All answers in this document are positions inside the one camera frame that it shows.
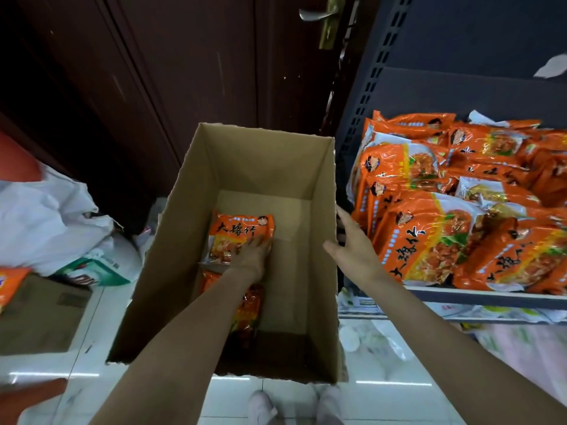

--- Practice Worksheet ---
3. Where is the person's left hand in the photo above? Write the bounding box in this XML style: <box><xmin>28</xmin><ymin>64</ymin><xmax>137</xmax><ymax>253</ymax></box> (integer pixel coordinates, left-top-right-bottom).
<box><xmin>229</xmin><ymin>236</ymin><xmax>273</xmax><ymax>284</ymax></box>

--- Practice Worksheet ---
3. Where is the person's right hand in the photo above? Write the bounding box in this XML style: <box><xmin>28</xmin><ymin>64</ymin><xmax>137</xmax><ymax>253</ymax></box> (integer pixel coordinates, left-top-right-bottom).
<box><xmin>322</xmin><ymin>205</ymin><xmax>391</xmax><ymax>289</ymax></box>

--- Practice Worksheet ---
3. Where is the orange snack packet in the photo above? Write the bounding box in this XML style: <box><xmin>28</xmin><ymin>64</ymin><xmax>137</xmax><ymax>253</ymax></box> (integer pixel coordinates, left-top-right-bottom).
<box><xmin>201</xmin><ymin>210</ymin><xmax>276</xmax><ymax>266</ymax></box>
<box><xmin>0</xmin><ymin>267</ymin><xmax>32</xmax><ymax>314</ymax></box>
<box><xmin>198</xmin><ymin>270</ymin><xmax>267</xmax><ymax>352</ymax></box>

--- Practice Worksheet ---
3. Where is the large cardboard box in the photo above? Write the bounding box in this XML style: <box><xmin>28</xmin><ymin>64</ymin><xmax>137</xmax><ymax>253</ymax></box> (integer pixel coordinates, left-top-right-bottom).
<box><xmin>105</xmin><ymin>122</ymin><xmax>349</xmax><ymax>386</ymax></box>

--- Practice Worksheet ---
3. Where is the person's right forearm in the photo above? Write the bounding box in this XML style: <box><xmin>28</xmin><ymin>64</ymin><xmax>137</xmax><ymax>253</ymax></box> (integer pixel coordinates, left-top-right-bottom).
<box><xmin>358</xmin><ymin>273</ymin><xmax>567</xmax><ymax>425</ymax></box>

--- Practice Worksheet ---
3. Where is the person's left forearm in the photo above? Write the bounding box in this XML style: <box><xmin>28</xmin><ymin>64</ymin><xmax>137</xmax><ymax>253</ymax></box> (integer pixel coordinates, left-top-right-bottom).
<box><xmin>90</xmin><ymin>266</ymin><xmax>265</xmax><ymax>425</ymax></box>

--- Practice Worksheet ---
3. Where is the crumpled clear plastic bag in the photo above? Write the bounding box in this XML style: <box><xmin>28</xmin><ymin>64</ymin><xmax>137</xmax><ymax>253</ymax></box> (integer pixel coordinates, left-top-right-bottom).
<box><xmin>339</xmin><ymin>321</ymin><xmax>419</xmax><ymax>363</ymax></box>

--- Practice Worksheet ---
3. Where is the pile of orange snack bags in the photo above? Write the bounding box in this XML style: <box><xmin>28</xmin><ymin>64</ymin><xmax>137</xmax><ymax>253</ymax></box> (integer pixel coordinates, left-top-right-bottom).
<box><xmin>346</xmin><ymin>109</ymin><xmax>567</xmax><ymax>297</ymax></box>

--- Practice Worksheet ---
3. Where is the green and white sack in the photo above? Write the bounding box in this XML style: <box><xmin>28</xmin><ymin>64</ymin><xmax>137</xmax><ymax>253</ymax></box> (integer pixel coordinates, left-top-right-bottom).
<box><xmin>52</xmin><ymin>233</ymin><xmax>143</xmax><ymax>288</ymax></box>

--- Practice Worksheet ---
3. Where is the person's right white shoe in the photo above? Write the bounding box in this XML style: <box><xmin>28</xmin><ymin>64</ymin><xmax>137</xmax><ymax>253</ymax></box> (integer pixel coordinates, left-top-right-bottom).
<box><xmin>315</xmin><ymin>385</ymin><xmax>347</xmax><ymax>425</ymax></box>

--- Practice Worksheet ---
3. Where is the person's white shoe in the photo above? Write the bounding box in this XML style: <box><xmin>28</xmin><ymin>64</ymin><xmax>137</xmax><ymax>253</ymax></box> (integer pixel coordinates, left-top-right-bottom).
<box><xmin>315</xmin><ymin>385</ymin><xmax>347</xmax><ymax>425</ymax></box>
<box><xmin>247</xmin><ymin>390</ymin><xmax>279</xmax><ymax>425</ymax></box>

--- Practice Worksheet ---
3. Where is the person's left white shoe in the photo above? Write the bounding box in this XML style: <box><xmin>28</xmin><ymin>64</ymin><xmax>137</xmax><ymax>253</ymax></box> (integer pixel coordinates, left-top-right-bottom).
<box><xmin>247</xmin><ymin>390</ymin><xmax>279</xmax><ymax>425</ymax></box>

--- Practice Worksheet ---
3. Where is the dark brown wooden door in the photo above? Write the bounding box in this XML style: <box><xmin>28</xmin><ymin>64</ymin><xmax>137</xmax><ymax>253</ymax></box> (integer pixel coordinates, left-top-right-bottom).
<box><xmin>0</xmin><ymin>0</ymin><xmax>355</xmax><ymax>237</ymax></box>

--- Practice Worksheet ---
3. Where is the white plastic bag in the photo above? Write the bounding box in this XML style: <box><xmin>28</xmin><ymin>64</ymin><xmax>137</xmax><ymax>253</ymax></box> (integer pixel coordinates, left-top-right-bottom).
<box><xmin>0</xmin><ymin>163</ymin><xmax>117</xmax><ymax>277</ymax></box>

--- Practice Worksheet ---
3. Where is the dark grey metal shelf unit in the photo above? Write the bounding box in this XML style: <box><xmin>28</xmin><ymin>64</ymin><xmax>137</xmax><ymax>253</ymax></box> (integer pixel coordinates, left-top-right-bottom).
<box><xmin>333</xmin><ymin>0</ymin><xmax>567</xmax><ymax>327</ymax></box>

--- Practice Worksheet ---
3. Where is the flat brown cardboard box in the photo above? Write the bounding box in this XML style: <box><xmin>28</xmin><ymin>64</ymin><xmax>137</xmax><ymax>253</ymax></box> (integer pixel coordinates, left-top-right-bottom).
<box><xmin>0</xmin><ymin>273</ymin><xmax>95</xmax><ymax>357</ymax></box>

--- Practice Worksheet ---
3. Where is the red plastic object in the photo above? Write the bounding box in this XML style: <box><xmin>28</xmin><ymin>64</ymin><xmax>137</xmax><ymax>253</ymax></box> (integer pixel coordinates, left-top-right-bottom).
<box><xmin>0</xmin><ymin>129</ymin><xmax>43</xmax><ymax>183</ymax></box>

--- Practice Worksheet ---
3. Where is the reddish brown object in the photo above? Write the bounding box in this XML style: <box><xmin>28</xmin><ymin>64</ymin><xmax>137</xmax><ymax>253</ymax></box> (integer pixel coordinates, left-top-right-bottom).
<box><xmin>0</xmin><ymin>378</ymin><xmax>68</xmax><ymax>425</ymax></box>

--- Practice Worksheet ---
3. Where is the white paper scrap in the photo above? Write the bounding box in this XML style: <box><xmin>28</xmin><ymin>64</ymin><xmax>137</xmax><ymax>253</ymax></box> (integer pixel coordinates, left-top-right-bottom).
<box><xmin>533</xmin><ymin>53</ymin><xmax>567</xmax><ymax>79</ymax></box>

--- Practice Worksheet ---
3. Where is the metal door handle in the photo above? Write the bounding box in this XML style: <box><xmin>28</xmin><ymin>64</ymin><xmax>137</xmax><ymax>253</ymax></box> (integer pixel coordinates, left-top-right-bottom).
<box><xmin>299</xmin><ymin>0</ymin><xmax>347</xmax><ymax>50</ymax></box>

